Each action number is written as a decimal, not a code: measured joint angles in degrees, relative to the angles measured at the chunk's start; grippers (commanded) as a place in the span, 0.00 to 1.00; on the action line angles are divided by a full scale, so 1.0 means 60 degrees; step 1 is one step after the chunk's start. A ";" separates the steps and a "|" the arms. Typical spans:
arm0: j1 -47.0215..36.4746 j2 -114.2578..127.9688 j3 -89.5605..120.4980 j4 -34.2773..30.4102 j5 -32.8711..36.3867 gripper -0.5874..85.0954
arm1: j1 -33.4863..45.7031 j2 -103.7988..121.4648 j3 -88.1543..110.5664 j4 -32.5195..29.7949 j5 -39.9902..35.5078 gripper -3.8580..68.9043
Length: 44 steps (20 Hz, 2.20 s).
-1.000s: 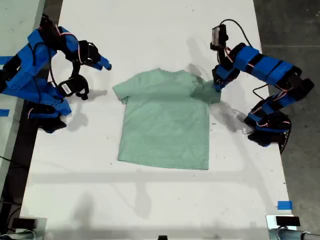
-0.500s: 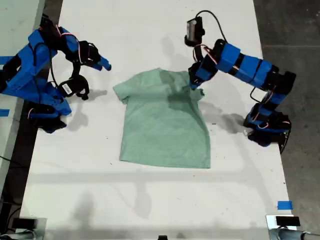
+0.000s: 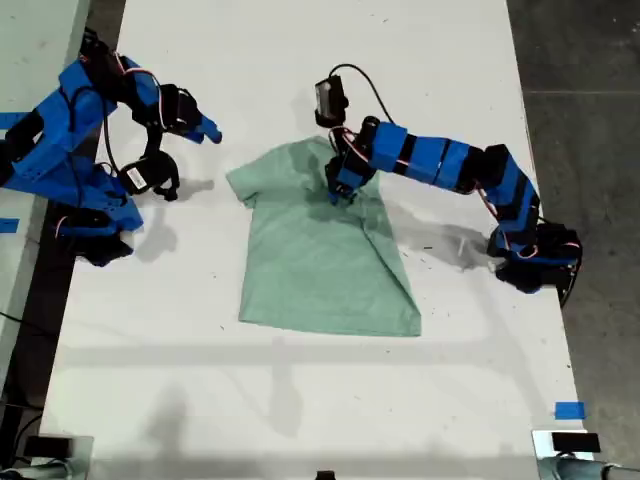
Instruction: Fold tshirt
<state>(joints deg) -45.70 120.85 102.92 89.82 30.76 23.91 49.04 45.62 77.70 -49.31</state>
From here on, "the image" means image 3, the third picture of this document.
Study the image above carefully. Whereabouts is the black base cable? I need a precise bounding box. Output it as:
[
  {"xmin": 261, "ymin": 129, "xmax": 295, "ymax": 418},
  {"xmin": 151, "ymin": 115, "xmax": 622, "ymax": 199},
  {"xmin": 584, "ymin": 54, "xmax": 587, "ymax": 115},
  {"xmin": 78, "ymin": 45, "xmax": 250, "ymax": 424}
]
[{"xmin": 558, "ymin": 234, "xmax": 585, "ymax": 309}]

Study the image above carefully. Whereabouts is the silver metal plate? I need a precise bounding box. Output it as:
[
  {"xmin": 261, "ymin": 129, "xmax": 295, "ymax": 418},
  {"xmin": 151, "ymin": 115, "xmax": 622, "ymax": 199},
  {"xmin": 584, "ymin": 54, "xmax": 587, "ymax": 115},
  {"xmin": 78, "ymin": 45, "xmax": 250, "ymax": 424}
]
[
  {"xmin": 531, "ymin": 428, "xmax": 609, "ymax": 461},
  {"xmin": 37, "ymin": 434, "xmax": 95, "ymax": 480}
]

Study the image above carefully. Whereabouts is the camera black stalk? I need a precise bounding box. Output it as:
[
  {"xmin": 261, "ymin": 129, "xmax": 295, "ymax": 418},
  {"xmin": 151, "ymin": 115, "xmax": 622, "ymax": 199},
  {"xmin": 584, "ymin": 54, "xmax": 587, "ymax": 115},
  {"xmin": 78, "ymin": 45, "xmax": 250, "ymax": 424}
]
[
  {"xmin": 324, "ymin": 119, "xmax": 351, "ymax": 151},
  {"xmin": 141, "ymin": 124, "xmax": 165, "ymax": 161}
]

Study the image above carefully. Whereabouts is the blue tape patch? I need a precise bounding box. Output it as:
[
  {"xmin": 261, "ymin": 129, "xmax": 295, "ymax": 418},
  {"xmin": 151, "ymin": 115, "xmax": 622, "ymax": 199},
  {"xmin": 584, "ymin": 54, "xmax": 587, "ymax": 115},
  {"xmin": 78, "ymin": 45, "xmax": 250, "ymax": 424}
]
[{"xmin": 554, "ymin": 401, "xmax": 586, "ymax": 421}]

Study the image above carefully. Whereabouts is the long blue tape strip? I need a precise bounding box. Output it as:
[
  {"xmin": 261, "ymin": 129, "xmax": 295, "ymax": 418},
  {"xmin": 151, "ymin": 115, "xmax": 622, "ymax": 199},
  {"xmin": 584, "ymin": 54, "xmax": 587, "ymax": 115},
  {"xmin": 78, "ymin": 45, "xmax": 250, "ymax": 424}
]
[{"xmin": 0, "ymin": 112, "xmax": 31, "ymax": 132}]

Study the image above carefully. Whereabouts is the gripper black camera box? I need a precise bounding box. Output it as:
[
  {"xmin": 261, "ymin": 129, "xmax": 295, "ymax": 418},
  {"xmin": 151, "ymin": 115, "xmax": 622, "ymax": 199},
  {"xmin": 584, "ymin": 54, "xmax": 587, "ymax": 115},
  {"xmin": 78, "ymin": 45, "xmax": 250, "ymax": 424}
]
[
  {"xmin": 313, "ymin": 74, "xmax": 350, "ymax": 127},
  {"xmin": 118, "ymin": 152, "xmax": 181, "ymax": 203}
]

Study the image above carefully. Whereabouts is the camera black cable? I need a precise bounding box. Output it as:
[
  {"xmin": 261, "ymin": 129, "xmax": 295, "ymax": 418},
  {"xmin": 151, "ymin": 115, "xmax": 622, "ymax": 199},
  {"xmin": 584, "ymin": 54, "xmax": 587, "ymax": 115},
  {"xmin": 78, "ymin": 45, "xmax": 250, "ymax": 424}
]
[
  {"xmin": 329, "ymin": 63, "xmax": 396, "ymax": 126},
  {"xmin": 102, "ymin": 94, "xmax": 124, "ymax": 176}
]

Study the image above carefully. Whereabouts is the pale green T-shirt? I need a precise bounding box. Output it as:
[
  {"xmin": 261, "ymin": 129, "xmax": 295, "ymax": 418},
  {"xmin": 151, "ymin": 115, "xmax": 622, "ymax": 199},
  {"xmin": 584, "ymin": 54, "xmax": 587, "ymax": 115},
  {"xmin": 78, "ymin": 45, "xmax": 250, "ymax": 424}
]
[{"xmin": 225, "ymin": 135, "xmax": 423, "ymax": 339}]

